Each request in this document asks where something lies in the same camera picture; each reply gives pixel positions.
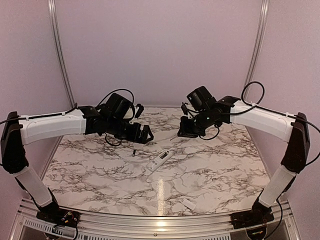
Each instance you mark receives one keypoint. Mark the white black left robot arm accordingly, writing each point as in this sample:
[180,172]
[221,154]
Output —
[113,115]

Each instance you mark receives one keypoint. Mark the white battery cover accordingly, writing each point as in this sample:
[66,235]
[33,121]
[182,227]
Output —
[187,203]

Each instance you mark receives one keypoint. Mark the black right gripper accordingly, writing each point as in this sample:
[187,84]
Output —
[186,131]

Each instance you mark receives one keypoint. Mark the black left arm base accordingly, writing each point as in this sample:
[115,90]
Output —
[58,216]

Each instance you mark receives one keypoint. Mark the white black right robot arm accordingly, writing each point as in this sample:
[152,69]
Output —
[290,128]

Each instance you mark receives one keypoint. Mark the right aluminium frame post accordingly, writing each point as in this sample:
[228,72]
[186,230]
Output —
[258,43]

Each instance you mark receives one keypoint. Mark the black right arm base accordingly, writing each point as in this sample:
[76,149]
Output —
[257,215]

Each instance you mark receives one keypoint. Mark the white remote control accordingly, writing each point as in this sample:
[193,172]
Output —
[158,161]

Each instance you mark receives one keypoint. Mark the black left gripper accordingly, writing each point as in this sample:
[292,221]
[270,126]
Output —
[135,137]

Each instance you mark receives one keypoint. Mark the left aluminium frame post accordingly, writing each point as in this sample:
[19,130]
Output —
[59,51]

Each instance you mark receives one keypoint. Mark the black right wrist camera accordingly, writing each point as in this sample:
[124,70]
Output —
[184,108]

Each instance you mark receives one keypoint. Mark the aluminium front frame rail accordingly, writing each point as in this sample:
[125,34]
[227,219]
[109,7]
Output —
[104,226]

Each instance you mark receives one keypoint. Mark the aluminium frame post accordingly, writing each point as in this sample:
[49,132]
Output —
[258,43]
[59,51]

